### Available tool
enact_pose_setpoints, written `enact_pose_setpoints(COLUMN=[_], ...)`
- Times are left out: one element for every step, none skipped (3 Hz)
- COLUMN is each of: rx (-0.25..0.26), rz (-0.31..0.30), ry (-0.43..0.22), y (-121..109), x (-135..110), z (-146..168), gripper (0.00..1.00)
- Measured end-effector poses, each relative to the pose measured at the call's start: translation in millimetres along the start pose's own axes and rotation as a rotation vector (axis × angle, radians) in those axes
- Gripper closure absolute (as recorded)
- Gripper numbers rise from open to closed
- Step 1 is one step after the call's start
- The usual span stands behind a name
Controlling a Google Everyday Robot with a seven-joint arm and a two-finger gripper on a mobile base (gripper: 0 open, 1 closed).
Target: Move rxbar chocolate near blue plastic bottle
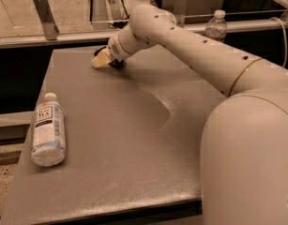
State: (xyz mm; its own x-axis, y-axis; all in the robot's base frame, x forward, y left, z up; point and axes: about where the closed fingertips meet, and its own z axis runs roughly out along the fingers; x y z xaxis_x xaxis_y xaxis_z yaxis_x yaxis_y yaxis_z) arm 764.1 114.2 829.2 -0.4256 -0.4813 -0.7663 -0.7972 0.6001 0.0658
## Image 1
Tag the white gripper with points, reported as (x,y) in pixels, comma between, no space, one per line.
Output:
(114,50)

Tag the black rxbar chocolate wrapper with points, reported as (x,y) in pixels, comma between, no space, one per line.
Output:
(115,64)

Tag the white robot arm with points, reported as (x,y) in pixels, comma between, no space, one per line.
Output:
(244,146)

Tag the blue labelled tea bottle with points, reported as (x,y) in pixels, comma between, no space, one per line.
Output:
(49,140)

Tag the clear plastic water bottle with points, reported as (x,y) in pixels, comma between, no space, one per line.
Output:
(216,28)

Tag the left metal rail bracket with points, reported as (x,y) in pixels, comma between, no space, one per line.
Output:
(45,15)

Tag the metal rail bracket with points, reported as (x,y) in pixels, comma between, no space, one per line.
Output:
(45,15)
(179,11)

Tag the horizontal metal rail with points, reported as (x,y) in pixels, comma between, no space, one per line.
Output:
(101,36)

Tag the right metal rail bracket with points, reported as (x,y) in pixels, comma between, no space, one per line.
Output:
(179,11)

